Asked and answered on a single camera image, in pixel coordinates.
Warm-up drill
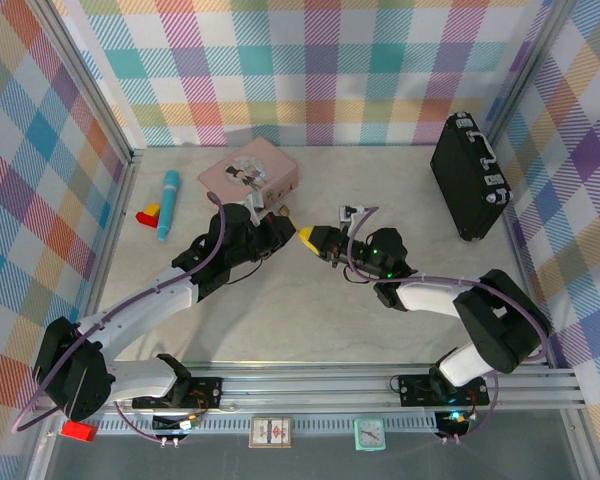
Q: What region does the aluminium front frame rail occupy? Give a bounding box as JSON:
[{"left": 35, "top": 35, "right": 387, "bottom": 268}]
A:
[{"left": 34, "top": 360, "right": 589, "bottom": 416}]

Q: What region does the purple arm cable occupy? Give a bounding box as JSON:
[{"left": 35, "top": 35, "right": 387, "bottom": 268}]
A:
[
  {"left": 342, "top": 205, "right": 552, "bottom": 444},
  {"left": 10, "top": 191, "right": 231, "bottom": 444}
]

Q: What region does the white slotted cable duct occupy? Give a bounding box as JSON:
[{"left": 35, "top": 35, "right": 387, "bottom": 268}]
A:
[{"left": 97, "top": 417, "right": 439, "bottom": 435}]

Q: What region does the red plastic brick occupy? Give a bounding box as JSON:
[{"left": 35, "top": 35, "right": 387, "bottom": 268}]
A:
[{"left": 61, "top": 419, "right": 99, "bottom": 444}]

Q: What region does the aluminium left frame post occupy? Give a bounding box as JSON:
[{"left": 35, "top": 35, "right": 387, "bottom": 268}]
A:
[{"left": 29, "top": 0, "right": 137, "bottom": 166}]

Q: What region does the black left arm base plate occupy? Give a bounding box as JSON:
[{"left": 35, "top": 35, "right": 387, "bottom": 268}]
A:
[{"left": 131, "top": 375, "right": 225, "bottom": 412}]

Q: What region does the aluminium frame post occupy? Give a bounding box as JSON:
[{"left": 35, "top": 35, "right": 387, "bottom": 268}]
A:
[
  {"left": 29, "top": 0, "right": 137, "bottom": 166},
  {"left": 483, "top": 0, "right": 577, "bottom": 147}
]

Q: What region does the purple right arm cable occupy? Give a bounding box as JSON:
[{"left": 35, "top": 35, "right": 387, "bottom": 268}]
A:
[{"left": 342, "top": 205, "right": 552, "bottom": 444}]

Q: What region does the aluminium left floor rail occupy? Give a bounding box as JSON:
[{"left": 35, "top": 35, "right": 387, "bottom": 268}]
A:
[{"left": 95, "top": 149, "right": 143, "bottom": 286}]

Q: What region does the aluminium right frame post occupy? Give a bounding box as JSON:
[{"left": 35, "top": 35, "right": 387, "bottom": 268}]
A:
[{"left": 483, "top": 0, "right": 577, "bottom": 147}]

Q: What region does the playing card box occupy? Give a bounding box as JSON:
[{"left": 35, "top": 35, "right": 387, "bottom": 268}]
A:
[{"left": 248, "top": 416, "right": 294, "bottom": 450}]

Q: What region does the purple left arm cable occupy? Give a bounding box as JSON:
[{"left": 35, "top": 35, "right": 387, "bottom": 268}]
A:
[{"left": 10, "top": 191, "right": 231, "bottom": 444}]

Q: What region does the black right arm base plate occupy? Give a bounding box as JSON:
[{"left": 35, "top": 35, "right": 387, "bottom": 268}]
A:
[{"left": 397, "top": 373, "right": 491, "bottom": 408}]

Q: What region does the teal alarm clock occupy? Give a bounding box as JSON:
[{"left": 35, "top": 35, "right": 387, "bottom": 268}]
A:
[{"left": 353, "top": 417, "right": 387, "bottom": 452}]

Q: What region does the teal toy microphone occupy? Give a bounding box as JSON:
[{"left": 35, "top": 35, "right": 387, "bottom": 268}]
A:
[{"left": 155, "top": 169, "right": 181, "bottom": 243}]

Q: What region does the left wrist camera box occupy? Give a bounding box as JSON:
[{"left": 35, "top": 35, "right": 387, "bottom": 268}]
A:
[{"left": 243, "top": 192, "right": 268, "bottom": 224}]

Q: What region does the pink tin box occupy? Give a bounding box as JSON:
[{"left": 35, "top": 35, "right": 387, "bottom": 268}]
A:
[{"left": 197, "top": 138, "right": 301, "bottom": 214}]

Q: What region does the black briefcase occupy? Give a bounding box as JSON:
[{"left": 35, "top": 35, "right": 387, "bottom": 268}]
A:
[{"left": 429, "top": 112, "right": 514, "bottom": 244}]

